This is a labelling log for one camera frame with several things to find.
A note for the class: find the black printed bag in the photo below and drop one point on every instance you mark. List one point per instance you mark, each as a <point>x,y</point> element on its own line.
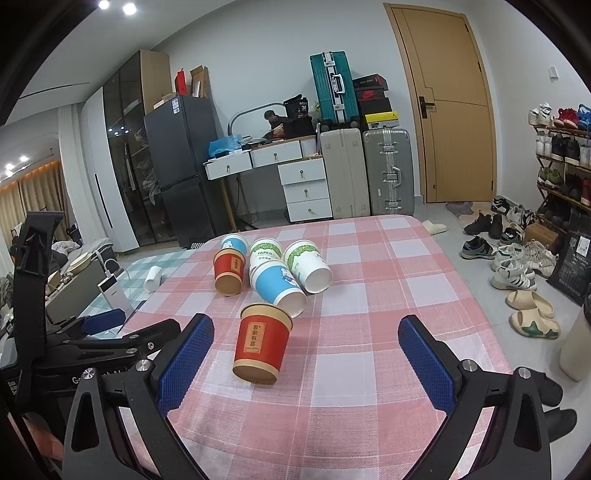
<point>571,275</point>

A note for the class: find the yellow green foam slipper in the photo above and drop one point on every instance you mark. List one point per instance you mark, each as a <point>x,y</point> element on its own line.
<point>532,324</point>

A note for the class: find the black refrigerator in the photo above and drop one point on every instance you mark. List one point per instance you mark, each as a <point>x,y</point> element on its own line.
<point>179,133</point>

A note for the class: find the small blue paper cup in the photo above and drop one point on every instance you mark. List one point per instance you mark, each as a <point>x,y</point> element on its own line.
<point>235,241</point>

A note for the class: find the silver suitcase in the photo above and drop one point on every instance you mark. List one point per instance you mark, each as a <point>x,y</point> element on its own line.
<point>390,171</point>

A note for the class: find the green leaf cup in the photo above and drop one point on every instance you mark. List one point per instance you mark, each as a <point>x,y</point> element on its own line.
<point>264,249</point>
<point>305,262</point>

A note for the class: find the large blue paper cup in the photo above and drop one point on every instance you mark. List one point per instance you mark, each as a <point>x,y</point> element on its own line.
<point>275,284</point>

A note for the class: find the beige foam slipper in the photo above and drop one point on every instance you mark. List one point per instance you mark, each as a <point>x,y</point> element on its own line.
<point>529,300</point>

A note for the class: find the dark glass wardrobe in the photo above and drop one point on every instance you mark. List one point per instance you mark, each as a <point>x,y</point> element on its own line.
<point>128,96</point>

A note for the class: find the white drawer desk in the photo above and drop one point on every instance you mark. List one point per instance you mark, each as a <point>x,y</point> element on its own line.
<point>301,170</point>

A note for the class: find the shoe rack with shoes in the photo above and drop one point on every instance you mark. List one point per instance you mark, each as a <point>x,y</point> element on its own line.
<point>563,153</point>

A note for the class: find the green leaf cup right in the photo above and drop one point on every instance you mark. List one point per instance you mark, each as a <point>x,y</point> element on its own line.
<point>305,262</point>

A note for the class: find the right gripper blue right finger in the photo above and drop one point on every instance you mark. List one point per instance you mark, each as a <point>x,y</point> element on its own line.
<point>516,444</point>

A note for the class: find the blue plastic bag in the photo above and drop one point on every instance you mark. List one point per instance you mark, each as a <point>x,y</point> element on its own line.
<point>224,146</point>

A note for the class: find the oval mirror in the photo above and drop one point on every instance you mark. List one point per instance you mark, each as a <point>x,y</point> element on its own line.
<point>251,122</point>

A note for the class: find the green leaf cup left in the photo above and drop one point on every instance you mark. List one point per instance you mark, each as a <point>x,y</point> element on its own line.
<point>264,249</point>

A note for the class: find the white power bank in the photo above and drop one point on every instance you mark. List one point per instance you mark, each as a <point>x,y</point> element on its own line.
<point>113,293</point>

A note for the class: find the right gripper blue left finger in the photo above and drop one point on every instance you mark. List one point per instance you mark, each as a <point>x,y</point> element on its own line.
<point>184,362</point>

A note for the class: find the beige suitcase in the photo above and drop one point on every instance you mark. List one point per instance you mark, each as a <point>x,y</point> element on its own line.
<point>346,171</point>

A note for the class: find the white cylinder on side table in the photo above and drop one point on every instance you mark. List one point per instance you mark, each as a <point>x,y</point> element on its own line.
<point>153,279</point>

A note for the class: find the wooden door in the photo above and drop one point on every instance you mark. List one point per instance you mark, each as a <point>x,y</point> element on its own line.
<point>451,103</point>

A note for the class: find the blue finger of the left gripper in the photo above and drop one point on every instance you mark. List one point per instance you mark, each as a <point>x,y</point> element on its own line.
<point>104,321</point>

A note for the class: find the pink plaid tablecloth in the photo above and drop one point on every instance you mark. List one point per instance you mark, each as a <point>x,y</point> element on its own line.
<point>347,404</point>

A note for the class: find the stack of shoe boxes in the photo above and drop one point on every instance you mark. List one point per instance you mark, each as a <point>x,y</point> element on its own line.
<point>374,106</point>

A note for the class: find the teal suitcase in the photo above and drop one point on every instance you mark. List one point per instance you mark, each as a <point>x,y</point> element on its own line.
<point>335,91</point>

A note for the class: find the green plaid tablecloth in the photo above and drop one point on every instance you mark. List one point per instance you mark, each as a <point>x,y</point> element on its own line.
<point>132,277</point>

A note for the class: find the red paper cup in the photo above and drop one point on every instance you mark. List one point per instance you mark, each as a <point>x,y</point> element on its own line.
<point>228,266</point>
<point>263,333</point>

